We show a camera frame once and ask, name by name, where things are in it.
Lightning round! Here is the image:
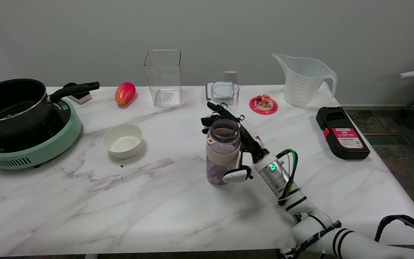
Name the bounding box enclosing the clear round measuring cup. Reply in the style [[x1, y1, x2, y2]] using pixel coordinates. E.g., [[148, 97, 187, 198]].
[[211, 81, 240, 116]]

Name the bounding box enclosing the red yellow mango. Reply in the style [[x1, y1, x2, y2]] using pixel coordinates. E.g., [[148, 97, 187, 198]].
[[115, 82, 136, 106]]

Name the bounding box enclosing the mint green induction cooker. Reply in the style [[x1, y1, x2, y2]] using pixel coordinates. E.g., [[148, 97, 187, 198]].
[[0, 97, 82, 170]]

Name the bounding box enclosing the red coaster with figurine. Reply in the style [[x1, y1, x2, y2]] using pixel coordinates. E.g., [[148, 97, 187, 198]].
[[249, 94, 279, 115]]

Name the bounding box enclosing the clear square plastic container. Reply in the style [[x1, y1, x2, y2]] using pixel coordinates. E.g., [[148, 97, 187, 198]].
[[144, 49, 184, 108]]

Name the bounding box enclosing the green robot cable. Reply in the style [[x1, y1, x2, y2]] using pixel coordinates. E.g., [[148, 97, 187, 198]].
[[276, 148, 299, 203]]

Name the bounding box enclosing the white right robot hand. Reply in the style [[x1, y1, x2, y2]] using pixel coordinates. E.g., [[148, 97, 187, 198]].
[[201, 101, 270, 184]]

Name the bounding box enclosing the clear bottle with beige band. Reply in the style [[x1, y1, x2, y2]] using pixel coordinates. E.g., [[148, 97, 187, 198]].
[[206, 118, 242, 186]]

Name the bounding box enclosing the white round bowl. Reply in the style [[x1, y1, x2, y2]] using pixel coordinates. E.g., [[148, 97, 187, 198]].
[[102, 123, 143, 159]]

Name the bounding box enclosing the small black and white device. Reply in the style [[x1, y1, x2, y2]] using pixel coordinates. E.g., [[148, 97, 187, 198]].
[[63, 82, 92, 105]]

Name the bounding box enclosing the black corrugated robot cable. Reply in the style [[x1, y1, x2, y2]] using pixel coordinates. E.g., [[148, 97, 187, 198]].
[[374, 214, 414, 258]]

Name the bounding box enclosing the black box with pink label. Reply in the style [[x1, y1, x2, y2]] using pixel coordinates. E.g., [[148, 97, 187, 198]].
[[316, 106, 371, 160]]

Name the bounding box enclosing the metal floor vent grille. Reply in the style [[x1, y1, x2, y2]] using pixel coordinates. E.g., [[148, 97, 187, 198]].
[[363, 133, 409, 145]]

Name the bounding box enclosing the black cooking pot with handle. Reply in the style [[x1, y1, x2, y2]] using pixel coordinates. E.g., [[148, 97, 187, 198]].
[[0, 78, 100, 139]]

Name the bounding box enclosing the clear plastic measuring jug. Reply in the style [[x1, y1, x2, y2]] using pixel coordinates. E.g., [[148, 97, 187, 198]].
[[271, 53, 338, 108]]

